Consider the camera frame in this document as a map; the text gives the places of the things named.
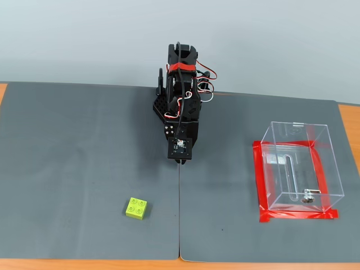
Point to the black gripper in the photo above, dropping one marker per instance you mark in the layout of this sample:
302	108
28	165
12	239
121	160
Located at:
169	130

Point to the green lego block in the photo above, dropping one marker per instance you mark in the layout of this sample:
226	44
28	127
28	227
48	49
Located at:
136	208

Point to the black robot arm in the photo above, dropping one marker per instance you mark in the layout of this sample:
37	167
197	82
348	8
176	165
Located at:
187	56

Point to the transparent acrylic box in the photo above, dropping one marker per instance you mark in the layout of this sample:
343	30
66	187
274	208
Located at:
298	171

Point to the metal box lock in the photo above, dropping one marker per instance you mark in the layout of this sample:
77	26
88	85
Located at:
308	195

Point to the grey table mat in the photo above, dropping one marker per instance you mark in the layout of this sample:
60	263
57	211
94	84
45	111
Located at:
84	168
225	182

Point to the red tape strip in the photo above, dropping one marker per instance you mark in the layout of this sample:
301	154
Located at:
320	174
298	216
258	180
292	142

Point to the red tape band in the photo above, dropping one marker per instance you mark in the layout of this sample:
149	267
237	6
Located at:
182	67

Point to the white label sticker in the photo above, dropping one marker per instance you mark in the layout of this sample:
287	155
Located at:
275	159

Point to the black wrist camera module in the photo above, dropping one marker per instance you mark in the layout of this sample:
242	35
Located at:
180	149

